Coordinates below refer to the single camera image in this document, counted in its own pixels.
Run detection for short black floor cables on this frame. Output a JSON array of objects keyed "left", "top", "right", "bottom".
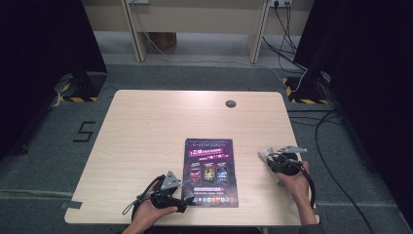
[{"left": 286, "top": 108, "right": 344, "bottom": 127}]

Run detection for black wall socket cables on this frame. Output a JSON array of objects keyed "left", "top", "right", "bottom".
[{"left": 262, "top": 0, "right": 308, "bottom": 72}]

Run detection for person's right hand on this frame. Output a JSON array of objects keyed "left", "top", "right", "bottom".
[{"left": 276, "top": 160, "right": 311, "bottom": 204}]

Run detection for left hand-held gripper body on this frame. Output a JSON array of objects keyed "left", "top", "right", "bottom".
[{"left": 151, "top": 171, "right": 182, "bottom": 209}]

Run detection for black curtain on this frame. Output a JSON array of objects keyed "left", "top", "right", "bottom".
[
  {"left": 293, "top": 0, "right": 413, "bottom": 222},
  {"left": 0, "top": 0, "right": 108, "bottom": 160}
]

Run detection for glossy magazine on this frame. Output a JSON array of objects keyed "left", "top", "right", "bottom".
[{"left": 180, "top": 137, "right": 240, "bottom": 209}]

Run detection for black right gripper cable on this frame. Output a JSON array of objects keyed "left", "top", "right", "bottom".
[{"left": 291, "top": 160, "right": 317, "bottom": 209}]

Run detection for long white floor cable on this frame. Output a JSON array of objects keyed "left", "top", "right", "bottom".
[{"left": 142, "top": 32, "right": 308, "bottom": 93}]

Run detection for stand base with hazard tape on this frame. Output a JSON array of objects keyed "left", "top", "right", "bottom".
[
  {"left": 282, "top": 71, "right": 332, "bottom": 105},
  {"left": 53, "top": 71, "right": 107, "bottom": 103}
]

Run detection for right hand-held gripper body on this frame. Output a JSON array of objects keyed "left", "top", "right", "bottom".
[{"left": 274, "top": 145, "right": 308, "bottom": 176}]

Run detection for brown cardboard box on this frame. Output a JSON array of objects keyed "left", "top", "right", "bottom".
[{"left": 149, "top": 32, "right": 177, "bottom": 53}]

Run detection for person's left hand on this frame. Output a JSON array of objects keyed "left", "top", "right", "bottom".
[{"left": 131, "top": 198, "right": 179, "bottom": 230}]

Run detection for long black floor cable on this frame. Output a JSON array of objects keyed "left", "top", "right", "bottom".
[{"left": 314, "top": 109, "right": 376, "bottom": 234}]

